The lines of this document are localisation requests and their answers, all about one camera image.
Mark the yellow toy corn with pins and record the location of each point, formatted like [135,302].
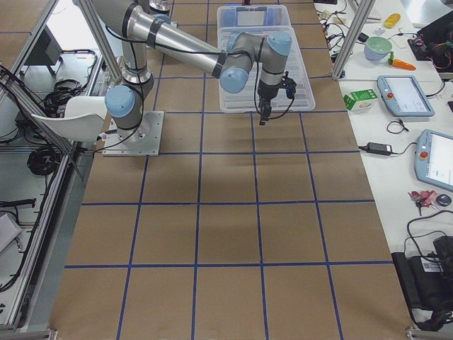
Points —
[392,20]

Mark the green bowl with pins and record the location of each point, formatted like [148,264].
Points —
[376,48]

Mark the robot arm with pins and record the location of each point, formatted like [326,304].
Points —
[138,28]
[155,6]

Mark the toy carrot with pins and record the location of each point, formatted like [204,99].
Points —
[400,64]

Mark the teach pendant tablet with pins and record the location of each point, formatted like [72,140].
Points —
[403,96]
[433,159]

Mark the aluminium frame post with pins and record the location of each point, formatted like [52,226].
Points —
[355,29]

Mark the clear plastic storage box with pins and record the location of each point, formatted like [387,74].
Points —
[281,14]

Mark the white chair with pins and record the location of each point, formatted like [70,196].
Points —
[83,119]

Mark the green white carton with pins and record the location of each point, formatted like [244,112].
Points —
[359,100]

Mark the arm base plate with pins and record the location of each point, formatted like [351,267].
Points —
[145,141]

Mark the black power adapter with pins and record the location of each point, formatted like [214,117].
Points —
[379,148]

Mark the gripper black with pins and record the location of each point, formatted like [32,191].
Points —
[265,93]

